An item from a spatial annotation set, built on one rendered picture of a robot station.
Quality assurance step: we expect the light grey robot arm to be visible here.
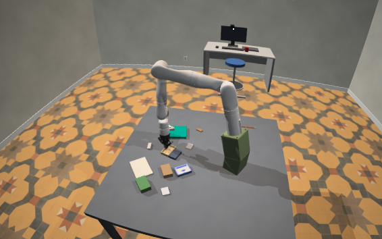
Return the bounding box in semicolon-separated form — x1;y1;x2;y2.
151;60;242;136

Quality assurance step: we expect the tan rectangular box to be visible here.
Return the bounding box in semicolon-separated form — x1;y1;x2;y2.
161;163;173;178

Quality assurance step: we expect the beige flat board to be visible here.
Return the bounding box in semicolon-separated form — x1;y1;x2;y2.
130;157;153;178

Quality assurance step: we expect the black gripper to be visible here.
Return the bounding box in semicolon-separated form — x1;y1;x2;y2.
158;133;173;149

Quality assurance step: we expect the wooden ball-in-hole puzzle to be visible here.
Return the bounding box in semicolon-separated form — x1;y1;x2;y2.
161;145;176;157

